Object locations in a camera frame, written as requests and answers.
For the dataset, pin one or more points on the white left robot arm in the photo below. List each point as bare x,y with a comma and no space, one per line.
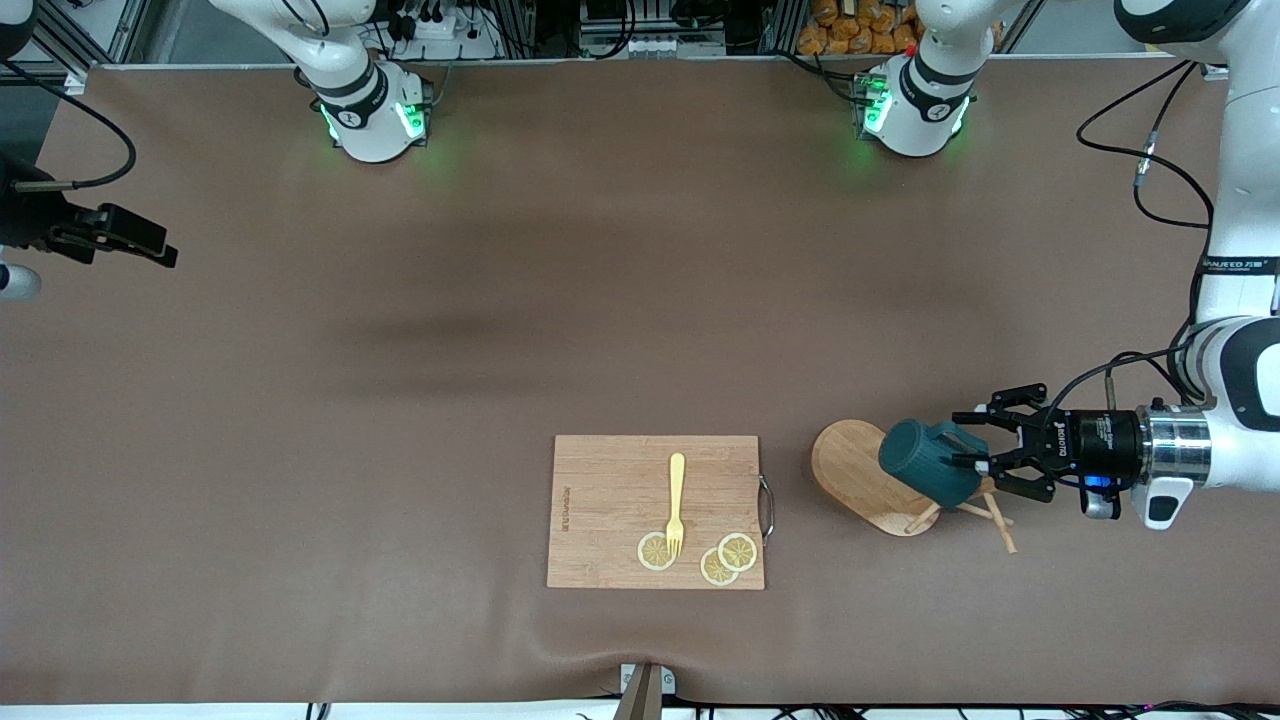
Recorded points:
1245,150

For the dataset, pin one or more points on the wooden mug tree rack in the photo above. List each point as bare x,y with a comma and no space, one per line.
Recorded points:
850,470

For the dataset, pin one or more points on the white power strip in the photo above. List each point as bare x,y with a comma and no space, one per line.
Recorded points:
440,30

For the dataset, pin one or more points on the pile of orange bags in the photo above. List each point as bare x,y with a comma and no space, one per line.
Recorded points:
850,25

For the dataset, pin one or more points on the yellow plastic fork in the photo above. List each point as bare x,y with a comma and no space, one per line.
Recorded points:
677,490

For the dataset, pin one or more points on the aluminium frame post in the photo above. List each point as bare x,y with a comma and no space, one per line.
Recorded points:
125,25

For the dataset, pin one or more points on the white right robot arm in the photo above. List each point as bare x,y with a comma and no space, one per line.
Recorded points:
370,120

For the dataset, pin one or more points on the lemon slice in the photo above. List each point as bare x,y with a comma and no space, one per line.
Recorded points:
740,550
714,570
652,552

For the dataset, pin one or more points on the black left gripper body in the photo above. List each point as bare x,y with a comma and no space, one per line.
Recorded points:
1098,441

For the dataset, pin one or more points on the dark green mug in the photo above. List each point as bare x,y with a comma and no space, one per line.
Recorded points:
925,465

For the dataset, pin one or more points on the wooden cutting board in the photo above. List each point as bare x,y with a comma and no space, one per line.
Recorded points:
610,500

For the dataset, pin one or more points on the grey metal table bracket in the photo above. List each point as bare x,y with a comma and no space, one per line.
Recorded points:
645,695

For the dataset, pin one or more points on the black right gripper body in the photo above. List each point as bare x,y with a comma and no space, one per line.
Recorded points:
32,218

